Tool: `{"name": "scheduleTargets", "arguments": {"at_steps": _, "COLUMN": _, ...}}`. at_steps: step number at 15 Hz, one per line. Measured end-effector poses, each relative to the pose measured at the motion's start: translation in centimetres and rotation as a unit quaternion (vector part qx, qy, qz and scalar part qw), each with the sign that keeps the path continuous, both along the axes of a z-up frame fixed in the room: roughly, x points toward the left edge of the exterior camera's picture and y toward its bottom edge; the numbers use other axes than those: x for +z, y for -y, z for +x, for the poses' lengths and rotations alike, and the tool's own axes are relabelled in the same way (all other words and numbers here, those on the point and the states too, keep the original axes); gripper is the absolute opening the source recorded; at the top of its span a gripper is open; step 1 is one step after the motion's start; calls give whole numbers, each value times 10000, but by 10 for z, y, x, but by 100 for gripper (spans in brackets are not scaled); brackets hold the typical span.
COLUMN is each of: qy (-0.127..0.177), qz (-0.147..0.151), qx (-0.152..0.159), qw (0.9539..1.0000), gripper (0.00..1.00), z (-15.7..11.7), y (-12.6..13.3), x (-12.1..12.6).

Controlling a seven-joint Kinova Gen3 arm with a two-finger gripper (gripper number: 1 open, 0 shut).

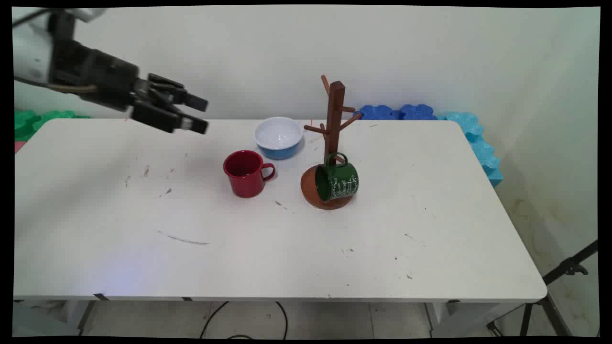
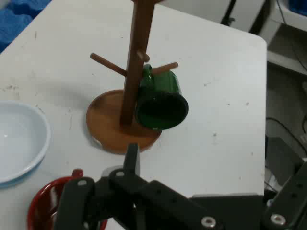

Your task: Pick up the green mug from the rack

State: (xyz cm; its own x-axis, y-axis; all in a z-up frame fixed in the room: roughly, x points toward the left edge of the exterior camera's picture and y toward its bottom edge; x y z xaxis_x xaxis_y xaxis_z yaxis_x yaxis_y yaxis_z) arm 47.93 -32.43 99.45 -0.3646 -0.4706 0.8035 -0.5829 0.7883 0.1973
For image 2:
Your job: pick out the green enamel mug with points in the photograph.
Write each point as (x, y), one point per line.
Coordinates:
(165, 83)

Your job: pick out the blue foam puzzle mat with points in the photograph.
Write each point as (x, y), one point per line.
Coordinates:
(33, 6)
(12, 28)

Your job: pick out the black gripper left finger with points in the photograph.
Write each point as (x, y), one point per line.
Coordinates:
(124, 198)

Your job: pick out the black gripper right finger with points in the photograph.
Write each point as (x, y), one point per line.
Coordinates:
(291, 206)

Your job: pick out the black tripod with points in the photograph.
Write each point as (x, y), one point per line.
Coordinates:
(227, 14)

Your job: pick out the red mug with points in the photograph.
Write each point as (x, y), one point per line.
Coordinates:
(43, 206)

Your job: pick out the white bowl with blue rim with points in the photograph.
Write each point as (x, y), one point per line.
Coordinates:
(21, 141)

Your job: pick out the wooden mug tree stand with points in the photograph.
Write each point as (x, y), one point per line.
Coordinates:
(130, 72)

